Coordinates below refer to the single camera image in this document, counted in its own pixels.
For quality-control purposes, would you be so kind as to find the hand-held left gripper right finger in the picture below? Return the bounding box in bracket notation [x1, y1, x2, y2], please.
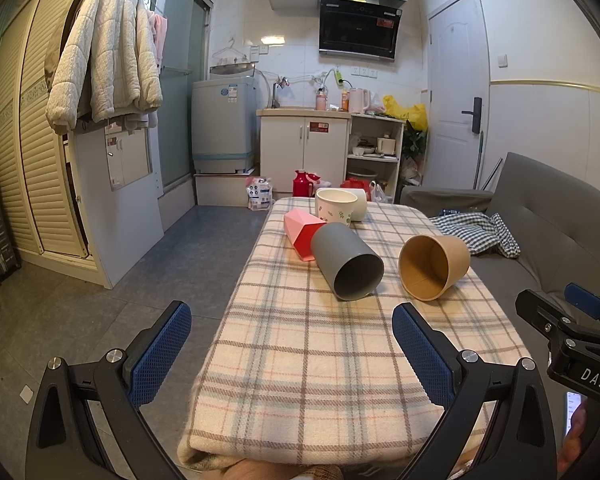
[391, 302, 561, 480]

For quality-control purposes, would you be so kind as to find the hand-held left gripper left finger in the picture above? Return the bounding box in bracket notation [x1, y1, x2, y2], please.
[25, 300, 193, 480]

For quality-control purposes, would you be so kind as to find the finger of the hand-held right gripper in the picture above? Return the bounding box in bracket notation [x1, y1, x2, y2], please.
[563, 282, 600, 337]
[515, 288, 577, 344]

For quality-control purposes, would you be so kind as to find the grey cup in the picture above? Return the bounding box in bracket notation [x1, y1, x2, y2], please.
[310, 221, 385, 302]

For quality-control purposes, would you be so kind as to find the brown cup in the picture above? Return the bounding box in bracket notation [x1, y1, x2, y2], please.
[398, 234, 471, 302]

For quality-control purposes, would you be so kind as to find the plain cream cup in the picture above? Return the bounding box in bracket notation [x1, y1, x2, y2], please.
[341, 188, 368, 222]

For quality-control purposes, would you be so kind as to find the white floral cup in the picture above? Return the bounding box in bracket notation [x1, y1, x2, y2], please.
[314, 188, 359, 229]

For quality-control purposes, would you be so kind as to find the pink faceted cup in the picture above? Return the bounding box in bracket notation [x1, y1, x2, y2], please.
[283, 209, 327, 262]

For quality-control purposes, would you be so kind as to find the person's right hand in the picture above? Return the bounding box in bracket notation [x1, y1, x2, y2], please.
[556, 399, 589, 479]

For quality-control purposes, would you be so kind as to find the smartphone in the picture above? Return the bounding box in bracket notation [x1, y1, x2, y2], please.
[564, 391, 586, 437]

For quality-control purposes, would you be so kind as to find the blue checked cloth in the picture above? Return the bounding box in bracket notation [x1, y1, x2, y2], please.
[427, 211, 522, 260]

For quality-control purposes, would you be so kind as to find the grey sofa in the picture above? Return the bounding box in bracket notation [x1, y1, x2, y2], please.
[399, 152, 600, 341]

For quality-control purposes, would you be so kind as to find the plaid blanket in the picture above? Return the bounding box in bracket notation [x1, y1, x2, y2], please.
[177, 195, 531, 476]

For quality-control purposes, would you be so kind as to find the white side cabinet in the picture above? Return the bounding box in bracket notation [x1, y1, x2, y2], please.
[67, 119, 164, 289]

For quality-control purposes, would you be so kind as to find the white plastic bag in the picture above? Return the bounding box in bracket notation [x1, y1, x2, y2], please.
[369, 180, 395, 205]

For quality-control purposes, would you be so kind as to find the white platform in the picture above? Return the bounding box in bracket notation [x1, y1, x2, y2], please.
[193, 162, 261, 206]

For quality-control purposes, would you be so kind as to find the white open shelf unit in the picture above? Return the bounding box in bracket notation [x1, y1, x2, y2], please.
[343, 112, 406, 204]

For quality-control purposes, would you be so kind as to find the red thermos jug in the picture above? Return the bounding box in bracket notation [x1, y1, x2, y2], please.
[293, 170, 322, 199]

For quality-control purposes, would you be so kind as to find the black door lock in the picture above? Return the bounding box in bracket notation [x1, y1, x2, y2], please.
[461, 96, 483, 135]

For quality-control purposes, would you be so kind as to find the white sink cabinet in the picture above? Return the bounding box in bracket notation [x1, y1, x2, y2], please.
[256, 107, 354, 197]

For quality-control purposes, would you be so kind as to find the yellow plastic bag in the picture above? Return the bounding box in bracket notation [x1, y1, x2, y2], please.
[383, 94, 429, 132]

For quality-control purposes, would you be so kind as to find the grey washing machine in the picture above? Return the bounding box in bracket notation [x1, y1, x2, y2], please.
[190, 76, 259, 175]

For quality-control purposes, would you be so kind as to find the cream louvred wardrobe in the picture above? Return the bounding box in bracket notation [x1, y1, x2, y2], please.
[0, 0, 107, 262]

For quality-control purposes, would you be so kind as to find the white door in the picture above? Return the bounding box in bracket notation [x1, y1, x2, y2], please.
[422, 0, 491, 191]

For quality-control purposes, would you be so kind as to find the white electric kettle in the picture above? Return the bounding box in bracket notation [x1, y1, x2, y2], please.
[347, 88, 371, 115]

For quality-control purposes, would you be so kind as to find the frosted glass sliding door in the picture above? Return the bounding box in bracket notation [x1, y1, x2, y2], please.
[155, 0, 214, 192]

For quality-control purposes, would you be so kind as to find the metal basin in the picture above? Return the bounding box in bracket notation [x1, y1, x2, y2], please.
[209, 62, 257, 79]

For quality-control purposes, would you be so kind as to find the white puffer jacket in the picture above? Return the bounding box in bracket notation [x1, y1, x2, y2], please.
[46, 0, 164, 135]

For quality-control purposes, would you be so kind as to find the pink towel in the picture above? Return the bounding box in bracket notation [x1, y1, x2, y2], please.
[149, 12, 169, 68]

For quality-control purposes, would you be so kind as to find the black range hood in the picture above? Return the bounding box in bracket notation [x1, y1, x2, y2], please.
[317, 0, 404, 63]

